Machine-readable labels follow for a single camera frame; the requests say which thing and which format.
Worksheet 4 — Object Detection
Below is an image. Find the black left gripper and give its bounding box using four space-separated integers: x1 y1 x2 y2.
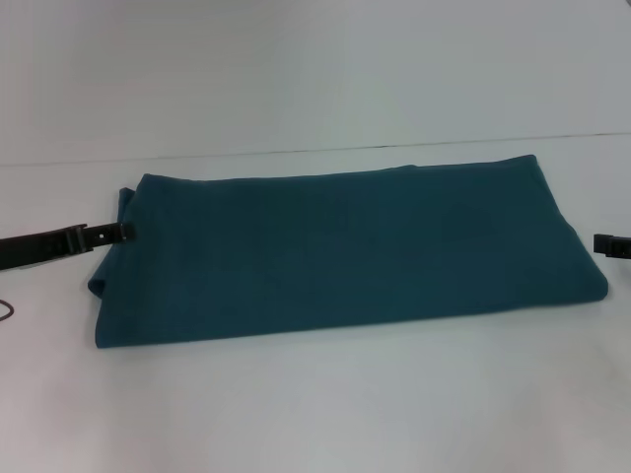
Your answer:
0 222 136 272

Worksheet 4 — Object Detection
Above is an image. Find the teal FREE print T-shirt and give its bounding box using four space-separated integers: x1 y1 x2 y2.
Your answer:
88 154 608 351

